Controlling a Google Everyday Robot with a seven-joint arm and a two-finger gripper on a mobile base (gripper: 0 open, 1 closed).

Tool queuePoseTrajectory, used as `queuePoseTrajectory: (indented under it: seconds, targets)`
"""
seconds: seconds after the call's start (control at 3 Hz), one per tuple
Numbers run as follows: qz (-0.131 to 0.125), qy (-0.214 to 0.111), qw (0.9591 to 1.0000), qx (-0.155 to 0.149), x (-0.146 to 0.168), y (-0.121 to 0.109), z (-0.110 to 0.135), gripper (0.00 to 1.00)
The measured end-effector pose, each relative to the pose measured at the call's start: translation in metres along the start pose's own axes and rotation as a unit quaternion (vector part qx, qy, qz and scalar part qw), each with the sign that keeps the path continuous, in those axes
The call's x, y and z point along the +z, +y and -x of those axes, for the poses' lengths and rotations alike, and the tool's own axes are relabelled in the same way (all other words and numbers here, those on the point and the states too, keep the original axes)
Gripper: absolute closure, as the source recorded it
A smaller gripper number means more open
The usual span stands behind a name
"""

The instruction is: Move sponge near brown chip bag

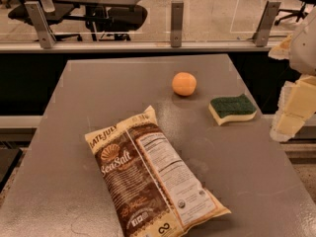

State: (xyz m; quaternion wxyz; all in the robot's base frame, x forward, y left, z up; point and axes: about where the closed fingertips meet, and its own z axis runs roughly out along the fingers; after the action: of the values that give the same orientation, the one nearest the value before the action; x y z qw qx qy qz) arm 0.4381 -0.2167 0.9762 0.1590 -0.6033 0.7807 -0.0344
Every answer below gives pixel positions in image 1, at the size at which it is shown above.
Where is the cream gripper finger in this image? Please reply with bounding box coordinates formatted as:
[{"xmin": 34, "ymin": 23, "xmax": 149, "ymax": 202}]
[
  {"xmin": 270, "ymin": 75, "xmax": 316, "ymax": 142},
  {"xmin": 268, "ymin": 35, "xmax": 292, "ymax": 60}
]

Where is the green and yellow sponge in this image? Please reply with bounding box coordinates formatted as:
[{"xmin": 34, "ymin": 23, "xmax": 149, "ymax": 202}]
[{"xmin": 208, "ymin": 94, "xmax": 257, "ymax": 125}]

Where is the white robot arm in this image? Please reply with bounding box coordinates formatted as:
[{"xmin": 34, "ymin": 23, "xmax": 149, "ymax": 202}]
[{"xmin": 269, "ymin": 8, "xmax": 316, "ymax": 142}]

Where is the brown sea salt chip bag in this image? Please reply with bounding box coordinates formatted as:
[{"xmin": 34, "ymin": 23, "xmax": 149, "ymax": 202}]
[{"xmin": 85, "ymin": 107, "xmax": 230, "ymax": 237}]

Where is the orange fruit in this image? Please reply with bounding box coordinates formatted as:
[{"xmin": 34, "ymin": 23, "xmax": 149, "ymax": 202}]
[{"xmin": 172, "ymin": 72, "xmax": 197, "ymax": 97}]

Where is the black office chair middle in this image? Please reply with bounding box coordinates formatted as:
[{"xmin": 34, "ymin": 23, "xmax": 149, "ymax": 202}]
[{"xmin": 85, "ymin": 5, "xmax": 147, "ymax": 40}]

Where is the dark desk behind glass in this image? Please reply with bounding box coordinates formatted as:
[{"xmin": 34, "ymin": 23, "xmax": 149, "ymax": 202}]
[{"xmin": 55, "ymin": 0, "xmax": 141, "ymax": 37}]

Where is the black office chair left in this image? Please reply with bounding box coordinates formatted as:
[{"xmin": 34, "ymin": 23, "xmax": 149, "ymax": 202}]
[{"xmin": 0, "ymin": 0, "xmax": 82, "ymax": 44}]

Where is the glass railing panel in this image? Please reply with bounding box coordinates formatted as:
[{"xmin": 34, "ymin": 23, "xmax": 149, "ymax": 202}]
[{"xmin": 0, "ymin": 0, "xmax": 300, "ymax": 45}]

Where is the right metal railing bracket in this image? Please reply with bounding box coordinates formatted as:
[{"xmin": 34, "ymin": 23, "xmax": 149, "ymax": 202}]
[{"xmin": 253, "ymin": 1, "xmax": 280, "ymax": 47}]

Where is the metal railing bracket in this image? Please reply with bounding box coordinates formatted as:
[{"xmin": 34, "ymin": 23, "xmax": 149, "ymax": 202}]
[
  {"xmin": 253, "ymin": 1, "xmax": 280, "ymax": 47},
  {"xmin": 170, "ymin": 1, "xmax": 184, "ymax": 47},
  {"xmin": 25, "ymin": 1, "xmax": 55, "ymax": 49}
]

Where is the middle metal railing bracket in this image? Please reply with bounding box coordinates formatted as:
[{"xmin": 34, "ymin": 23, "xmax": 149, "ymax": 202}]
[{"xmin": 170, "ymin": 1, "xmax": 184, "ymax": 47}]

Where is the left metal railing bracket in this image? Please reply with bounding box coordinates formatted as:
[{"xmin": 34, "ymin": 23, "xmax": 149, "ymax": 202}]
[{"xmin": 25, "ymin": 1, "xmax": 55, "ymax": 49}]

